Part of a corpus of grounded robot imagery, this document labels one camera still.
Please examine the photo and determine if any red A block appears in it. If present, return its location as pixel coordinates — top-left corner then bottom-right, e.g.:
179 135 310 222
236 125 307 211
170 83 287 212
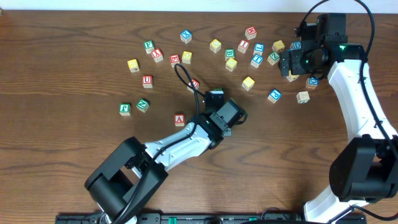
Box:
174 114 185 126

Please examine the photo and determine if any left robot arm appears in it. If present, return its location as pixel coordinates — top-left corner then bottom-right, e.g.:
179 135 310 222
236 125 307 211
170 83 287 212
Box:
85 91 247 223

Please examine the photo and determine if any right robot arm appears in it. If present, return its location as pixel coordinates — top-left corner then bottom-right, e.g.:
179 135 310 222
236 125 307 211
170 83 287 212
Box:
279 13 397 223

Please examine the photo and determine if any blue D block upper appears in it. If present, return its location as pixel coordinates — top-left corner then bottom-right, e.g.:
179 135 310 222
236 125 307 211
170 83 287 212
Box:
290 41 302 50

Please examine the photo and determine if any blue d block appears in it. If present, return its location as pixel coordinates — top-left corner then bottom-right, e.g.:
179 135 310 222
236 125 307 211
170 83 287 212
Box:
290 41 302 50
305 77 319 89

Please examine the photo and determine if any blue D block right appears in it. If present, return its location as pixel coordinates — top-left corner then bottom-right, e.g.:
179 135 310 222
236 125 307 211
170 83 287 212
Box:
305 77 319 89

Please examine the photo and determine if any yellow K block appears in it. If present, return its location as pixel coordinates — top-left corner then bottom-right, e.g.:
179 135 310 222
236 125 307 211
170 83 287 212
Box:
287 70 299 82

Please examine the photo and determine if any yellow block upper right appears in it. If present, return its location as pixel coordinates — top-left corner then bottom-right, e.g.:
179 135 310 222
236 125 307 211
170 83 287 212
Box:
272 40 285 54

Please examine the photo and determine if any green Z block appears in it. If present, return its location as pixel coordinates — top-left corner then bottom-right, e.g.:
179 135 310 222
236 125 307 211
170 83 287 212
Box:
267 52 280 65

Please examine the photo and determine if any plain L 7 block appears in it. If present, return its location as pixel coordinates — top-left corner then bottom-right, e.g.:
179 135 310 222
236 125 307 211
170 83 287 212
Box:
296 91 310 104

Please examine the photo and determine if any yellow S block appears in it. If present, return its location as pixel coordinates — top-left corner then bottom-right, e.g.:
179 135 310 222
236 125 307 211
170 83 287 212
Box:
242 76 255 91

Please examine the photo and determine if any red U block centre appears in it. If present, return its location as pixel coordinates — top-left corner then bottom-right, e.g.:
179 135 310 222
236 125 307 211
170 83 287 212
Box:
187 79 200 92

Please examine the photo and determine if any red u block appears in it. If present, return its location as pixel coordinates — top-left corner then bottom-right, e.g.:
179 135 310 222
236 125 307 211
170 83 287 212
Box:
187 79 200 92
142 75 153 88

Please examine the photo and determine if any blue P block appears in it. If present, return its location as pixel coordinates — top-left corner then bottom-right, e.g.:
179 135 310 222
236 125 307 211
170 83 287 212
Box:
267 89 282 103

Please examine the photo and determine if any blue L block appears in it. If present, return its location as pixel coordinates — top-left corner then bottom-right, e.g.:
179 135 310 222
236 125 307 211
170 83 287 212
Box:
253 43 265 56

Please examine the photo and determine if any blue T block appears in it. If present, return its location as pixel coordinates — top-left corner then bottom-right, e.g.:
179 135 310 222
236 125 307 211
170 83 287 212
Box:
251 54 264 68

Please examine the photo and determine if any yellow O block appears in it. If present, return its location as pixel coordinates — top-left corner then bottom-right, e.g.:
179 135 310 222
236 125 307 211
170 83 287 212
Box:
225 58 238 72

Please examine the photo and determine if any green B block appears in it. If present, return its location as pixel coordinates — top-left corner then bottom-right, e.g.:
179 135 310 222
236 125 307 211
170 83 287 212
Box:
224 49 236 61

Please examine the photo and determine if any red M block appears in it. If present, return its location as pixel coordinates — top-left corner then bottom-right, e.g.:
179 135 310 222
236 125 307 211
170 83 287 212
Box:
245 26 257 40

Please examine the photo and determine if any red I block upper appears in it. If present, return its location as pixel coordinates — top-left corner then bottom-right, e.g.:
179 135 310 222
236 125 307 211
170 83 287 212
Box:
238 40 249 54

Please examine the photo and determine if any yellow block upper left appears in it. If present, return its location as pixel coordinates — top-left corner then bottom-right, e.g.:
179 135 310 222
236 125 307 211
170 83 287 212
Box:
182 51 193 64

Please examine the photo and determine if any yellow block upper centre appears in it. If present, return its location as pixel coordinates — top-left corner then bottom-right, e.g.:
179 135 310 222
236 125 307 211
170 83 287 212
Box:
210 39 222 53

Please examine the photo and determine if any red block beside yellow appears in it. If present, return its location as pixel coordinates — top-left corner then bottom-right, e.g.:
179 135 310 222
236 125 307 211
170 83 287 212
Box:
170 54 180 67

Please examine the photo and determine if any green N block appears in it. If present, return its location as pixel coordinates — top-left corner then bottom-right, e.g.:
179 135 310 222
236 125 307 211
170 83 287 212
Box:
136 98 150 113

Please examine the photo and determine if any red U block left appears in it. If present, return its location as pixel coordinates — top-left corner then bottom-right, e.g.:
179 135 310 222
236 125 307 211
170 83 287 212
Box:
142 75 153 88

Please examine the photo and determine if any blue X block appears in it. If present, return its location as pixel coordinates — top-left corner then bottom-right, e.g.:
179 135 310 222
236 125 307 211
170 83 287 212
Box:
180 30 192 44

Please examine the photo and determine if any red X block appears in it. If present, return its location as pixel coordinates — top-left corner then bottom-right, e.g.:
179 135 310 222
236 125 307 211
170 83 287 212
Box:
150 49 164 63

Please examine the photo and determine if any green J block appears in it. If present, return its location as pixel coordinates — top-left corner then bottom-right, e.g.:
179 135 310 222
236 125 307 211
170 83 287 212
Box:
119 103 131 116

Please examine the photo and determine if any green F block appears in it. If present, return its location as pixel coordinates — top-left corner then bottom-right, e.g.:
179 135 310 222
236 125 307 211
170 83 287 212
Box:
144 40 155 54

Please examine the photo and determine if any yellow block far left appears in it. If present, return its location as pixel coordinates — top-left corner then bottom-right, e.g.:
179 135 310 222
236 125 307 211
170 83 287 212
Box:
127 59 140 73

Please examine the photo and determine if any left black cable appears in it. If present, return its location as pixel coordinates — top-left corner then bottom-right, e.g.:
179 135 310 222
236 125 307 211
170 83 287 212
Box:
110 63 208 224

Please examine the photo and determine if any black cable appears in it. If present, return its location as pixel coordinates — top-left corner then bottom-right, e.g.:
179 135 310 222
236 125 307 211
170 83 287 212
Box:
110 63 208 224
295 0 398 222

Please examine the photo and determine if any right black cable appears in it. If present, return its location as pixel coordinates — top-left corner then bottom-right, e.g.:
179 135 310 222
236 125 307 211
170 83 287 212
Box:
295 0 398 222

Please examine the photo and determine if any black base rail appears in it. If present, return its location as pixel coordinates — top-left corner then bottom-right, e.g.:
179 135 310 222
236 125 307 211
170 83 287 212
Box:
55 212 368 224

